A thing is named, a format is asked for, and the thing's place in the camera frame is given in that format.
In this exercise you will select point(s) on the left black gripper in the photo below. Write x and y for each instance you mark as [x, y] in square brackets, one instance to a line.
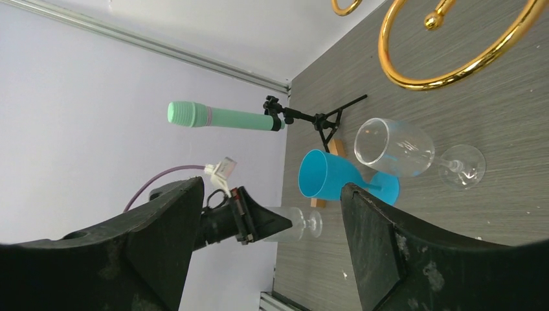
[253, 221]

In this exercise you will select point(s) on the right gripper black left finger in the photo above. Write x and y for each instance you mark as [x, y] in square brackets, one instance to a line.
[137, 260]

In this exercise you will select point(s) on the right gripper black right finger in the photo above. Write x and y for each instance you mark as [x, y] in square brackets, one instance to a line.
[402, 262]

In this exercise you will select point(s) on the clear patterned wine glass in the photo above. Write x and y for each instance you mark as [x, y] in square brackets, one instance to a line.
[301, 222]

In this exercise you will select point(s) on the blue wine glass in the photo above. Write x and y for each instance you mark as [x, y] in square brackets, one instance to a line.
[322, 176]

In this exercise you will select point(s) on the clear plain wine glass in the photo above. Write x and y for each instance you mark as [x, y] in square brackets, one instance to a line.
[403, 150]

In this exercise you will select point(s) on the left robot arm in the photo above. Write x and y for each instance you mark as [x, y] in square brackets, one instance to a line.
[216, 224]

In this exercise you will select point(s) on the black tripod stand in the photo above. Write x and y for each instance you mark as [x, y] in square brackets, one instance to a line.
[326, 124]

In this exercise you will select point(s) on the mint green microphone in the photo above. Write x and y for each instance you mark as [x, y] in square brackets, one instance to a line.
[195, 115]

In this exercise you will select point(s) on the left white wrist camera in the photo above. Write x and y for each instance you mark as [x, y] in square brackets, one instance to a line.
[220, 173]

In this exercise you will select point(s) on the gold wire glass rack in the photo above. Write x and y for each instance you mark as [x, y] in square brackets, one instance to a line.
[520, 75]

